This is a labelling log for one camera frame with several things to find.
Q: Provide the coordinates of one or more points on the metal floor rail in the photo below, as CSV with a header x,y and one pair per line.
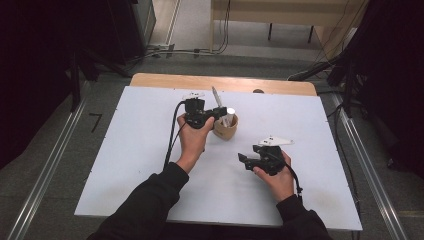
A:
x,y
46,166
373,173

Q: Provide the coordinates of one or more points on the pink and white pen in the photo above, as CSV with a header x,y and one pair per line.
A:
x,y
217,97

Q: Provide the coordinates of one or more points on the person's left hand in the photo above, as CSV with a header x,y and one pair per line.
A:
x,y
193,143

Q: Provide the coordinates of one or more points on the short white tube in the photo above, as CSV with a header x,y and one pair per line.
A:
x,y
230,113

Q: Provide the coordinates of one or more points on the black metal stand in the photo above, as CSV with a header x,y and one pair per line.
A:
x,y
348,83
76,83

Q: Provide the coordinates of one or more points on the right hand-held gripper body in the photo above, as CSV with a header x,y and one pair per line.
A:
x,y
271,161

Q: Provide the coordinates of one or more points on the beige cup with bear figure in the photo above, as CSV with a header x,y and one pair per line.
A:
x,y
225,132

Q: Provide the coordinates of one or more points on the light wooden background table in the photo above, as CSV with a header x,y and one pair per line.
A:
x,y
283,15

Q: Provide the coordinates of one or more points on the person's right hand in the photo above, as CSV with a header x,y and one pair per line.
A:
x,y
281,185

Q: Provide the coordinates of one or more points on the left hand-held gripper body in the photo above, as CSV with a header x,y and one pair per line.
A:
x,y
196,111

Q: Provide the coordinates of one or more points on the black cabinet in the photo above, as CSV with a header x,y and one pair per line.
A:
x,y
133,30

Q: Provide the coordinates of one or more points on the black curtain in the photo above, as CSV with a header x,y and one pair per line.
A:
x,y
33,66
396,83

